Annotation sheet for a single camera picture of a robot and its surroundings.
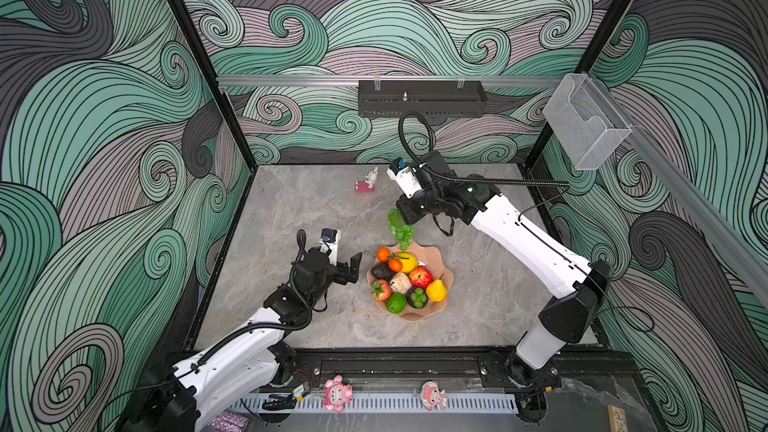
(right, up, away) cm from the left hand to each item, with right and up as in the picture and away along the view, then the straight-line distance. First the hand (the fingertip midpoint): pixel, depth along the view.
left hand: (346, 248), depth 81 cm
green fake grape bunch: (+16, +5, -4) cm, 17 cm away
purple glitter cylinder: (-24, -34, -18) cm, 46 cm away
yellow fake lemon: (+18, -5, +4) cm, 19 cm away
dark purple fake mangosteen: (+19, -12, -4) cm, 23 cm away
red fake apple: (+21, -9, +2) cm, 23 cm away
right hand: (+14, +13, -7) cm, 20 cm away
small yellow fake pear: (+25, -11, -2) cm, 27 cm away
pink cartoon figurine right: (+22, -32, -14) cm, 41 cm away
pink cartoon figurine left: (-1, -31, -14) cm, 34 cm away
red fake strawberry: (+10, -11, -4) cm, 15 cm away
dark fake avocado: (+10, -7, 0) cm, 12 cm away
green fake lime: (+14, -14, -4) cm, 20 cm away
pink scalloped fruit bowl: (+26, -5, +8) cm, 27 cm away
